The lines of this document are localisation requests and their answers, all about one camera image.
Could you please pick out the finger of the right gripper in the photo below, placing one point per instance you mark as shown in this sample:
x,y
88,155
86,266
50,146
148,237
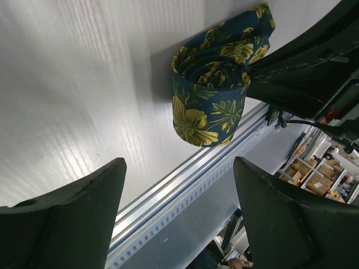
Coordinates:
x,y
336,34
293,91

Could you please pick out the white slotted cable duct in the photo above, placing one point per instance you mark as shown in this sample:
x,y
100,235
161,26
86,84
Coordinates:
x,y
190,229

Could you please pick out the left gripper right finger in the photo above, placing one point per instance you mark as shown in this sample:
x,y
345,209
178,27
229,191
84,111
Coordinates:
x,y
289,227

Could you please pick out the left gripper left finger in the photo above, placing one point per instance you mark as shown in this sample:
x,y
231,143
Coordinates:
x,y
70,227

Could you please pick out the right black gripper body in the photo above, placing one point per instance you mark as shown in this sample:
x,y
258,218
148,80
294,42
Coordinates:
x,y
337,108

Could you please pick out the blue yellow floral tie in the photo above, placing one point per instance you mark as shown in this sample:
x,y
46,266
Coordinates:
x,y
211,76

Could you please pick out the aluminium mounting rail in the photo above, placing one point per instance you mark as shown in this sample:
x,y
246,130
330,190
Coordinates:
x,y
196,174

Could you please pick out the background storage shelves with boxes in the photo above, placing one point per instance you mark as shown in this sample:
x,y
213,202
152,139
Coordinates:
x,y
322,166

